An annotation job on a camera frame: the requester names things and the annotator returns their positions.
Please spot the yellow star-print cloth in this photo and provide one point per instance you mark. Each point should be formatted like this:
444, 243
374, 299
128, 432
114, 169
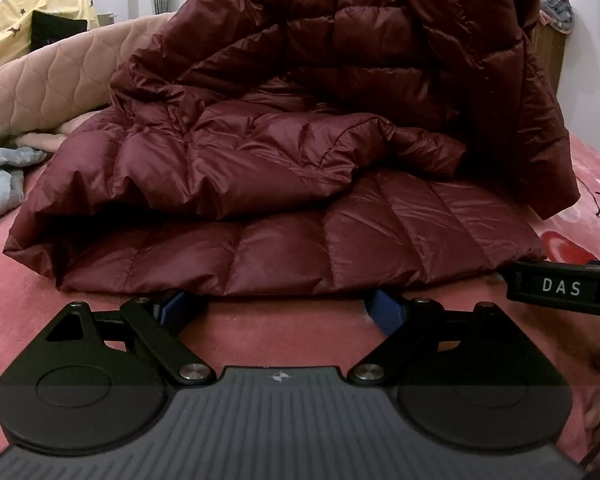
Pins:
10, 30

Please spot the wooden cabinet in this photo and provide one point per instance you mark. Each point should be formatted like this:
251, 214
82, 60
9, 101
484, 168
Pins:
547, 55

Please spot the light blue cloth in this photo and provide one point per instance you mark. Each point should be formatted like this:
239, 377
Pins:
0, 185

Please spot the black bag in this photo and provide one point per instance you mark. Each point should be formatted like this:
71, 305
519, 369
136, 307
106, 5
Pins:
57, 30

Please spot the pink printed bed blanket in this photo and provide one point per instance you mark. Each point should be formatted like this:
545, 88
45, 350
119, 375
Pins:
285, 330

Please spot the grey folded blanket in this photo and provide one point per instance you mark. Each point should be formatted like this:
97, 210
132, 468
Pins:
557, 7

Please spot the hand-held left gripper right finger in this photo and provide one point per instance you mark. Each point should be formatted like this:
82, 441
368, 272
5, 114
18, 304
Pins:
386, 312

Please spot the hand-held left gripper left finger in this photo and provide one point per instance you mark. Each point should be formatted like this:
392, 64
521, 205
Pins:
172, 307

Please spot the beige quilted blanket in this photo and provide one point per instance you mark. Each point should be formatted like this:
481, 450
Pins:
55, 75

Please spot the maroon puffer jacket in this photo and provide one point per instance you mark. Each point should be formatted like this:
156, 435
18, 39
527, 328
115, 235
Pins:
290, 135

